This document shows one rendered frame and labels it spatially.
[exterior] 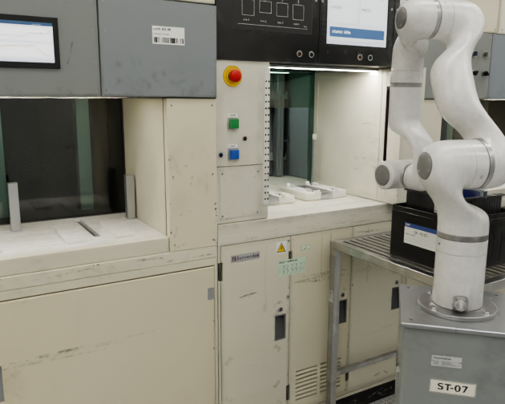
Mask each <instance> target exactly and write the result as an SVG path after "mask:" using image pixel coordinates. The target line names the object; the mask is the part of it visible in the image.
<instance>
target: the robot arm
mask: <svg viewBox="0 0 505 404"><path fill-rule="evenodd" d="M395 27H396V31H397V33H398V37H397V39H396V41H395V43H394V48H393V53H392V63H391V76H390V105H389V127H390V130H391V131H393V132H395V133H396V134H398V135H400V136H401V137H403V138H404V139H405V140H406V142H407V143H408V144H409V145H410V149H411V151H412V155H413V159H412V160H389V161H382V162H380V163H378V165H377V166H376V168H375V169H374V180H375V182H376V184H377V186H378V187H379V188H381V189H392V188H408V189H412V190H415V191H421V192H423V191H427V193H428V194H429V196H430V197H431V199H432V200H433V202H434V205H435V207H436V210H437V214H438V225H437V237H436V249H435V260H434V282H433V290H431V289H429V290H428V292H424V293H422V294H421V295H419V297H418V305H419V307H420V308H421V309H423V310H424V311H426V312H428V313H430V314H432V315H435V316H437V317H442V318H445V319H449V320H453V321H487V320H490V319H492V318H493V317H495V316H496V315H497V312H498V308H497V306H496V305H495V304H494V303H493V302H492V301H490V300H488V299H486V298H485V297H483V291H484V282H485V273H486V264H487V247H488V238H489V228H490V222H489V217H488V215H487V214H486V213H485V212H484V211H483V210H482V209H481V208H478V207H476V206H474V205H472V204H468V203H467V202H466V201H465V199H464V197H463V189H485V188H497V187H499V186H501V185H503V184H505V136H504V135H503V133H502V132H501V131H500V130H499V128H498V127H497V126H496V124H495V123H494V121H493V120H492V119H491V117H490V116H489V115H488V114H487V113H486V111H485V110H484V108H483V106H482V104H481V103H480V101H479V97H478V95H477V91H476V88H475V81H474V76H473V71H472V66H471V57H472V54H473V51H474V48H475V46H476V44H477V42H478V41H479V40H480V38H481V37H482V35H483V32H484V28H485V18H484V16H483V12H482V11H481V9H480V8H479V7H478V6H477V5H475V4H474V3H473V2H467V1H462V0H408V1H406V2H404V3H403V4H401V5H400V7H399V8H398V10H397V12H396V15H395ZM428 40H441V41H443V42H444V43H445V44H446V50H445V51H444V52H443V53H442V54H441V55H440V56H439V57H438V58H437V59H436V61H435V62H434V64H433V66H432V68H431V69H430V82H431V87H432V91H433V96H434V101H435V104H436V106H437V108H438V111H439V113H440V115H441V116H442V117H443V118H444V119H445V120H446V121H447V122H448V123H449V124H450V125H451V126H452V127H453V128H454V129H455V130H457V131H458V132H459V134H460V135H461V136H462V137H463V139H456V140H441V141H436V142H433V140H432V139H431V137H430V135H429V134H428V133H427V131H426V130H425V129H424V127H423V126H422V125H421V123H420V119H419V116H420V106H421V97H422V78H423V67H424V59H425V56H426V53H427V50H428V46H429V41H428Z"/></svg>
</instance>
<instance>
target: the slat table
mask: <svg viewBox="0 0 505 404"><path fill-rule="evenodd" d="M390 236H391V231H388V232H379V233H373V234H368V235H363V236H354V237H349V238H344V239H339V240H331V241H330V248H331V249H330V270H329V289H330V290H332V291H333V303H332V302H330V301H329V318H328V343H327V367H326V402H325V404H336V389H337V376H338V375H341V374H345V373H348V372H350V371H353V370H357V369H360V368H363V367H366V366H370V365H373V364H375V363H378V362H382V361H385V360H387V359H390V358H394V357H397V350H394V351H390V352H388V353H384V354H381V355H378V356H376V357H372V358H368V359H366V360H364V361H360V362H356V363H353V364H350V365H347V366H343V367H341V368H338V369H337V345H338V323H339V301H340V280H341V253H345V254H348V255H350V256H352V257H356V258H358V259H361V260H363V261H367V262H369V263H371V264H374V265H377V266H380V267H382V268H384V269H388V270H390V271H392V272H395V273H398V274H401V275H403V276H405V277H409V278H411V279H414V280H416V281H420V282H422V283H424V284H427V285H430V286H433V282H434V269H433V268H431V267H428V266H425V265H421V264H418V263H416V262H414V261H410V260H407V259H405V258H402V257H398V256H395V255H394V254H391V253H390ZM356 246H357V247H356ZM387 253H388V254H387ZM379 254H380V255H379ZM392 255H393V256H392ZM388 257H389V258H388ZM390 258H391V259H390ZM400 261H401V262H400ZM402 262H403V263H402ZM404 263H405V264H404ZM415 263H416V264H415ZM411 265H412V266H411ZM416 267H417V268H416ZM418 268H419V269H418ZM425 270H426V271H425ZM427 271H428V272H427ZM499 289H505V264H502V265H496V266H492V267H489V268H486V273H485V282H484V291H486V292H493V291H496V290H499Z"/></svg>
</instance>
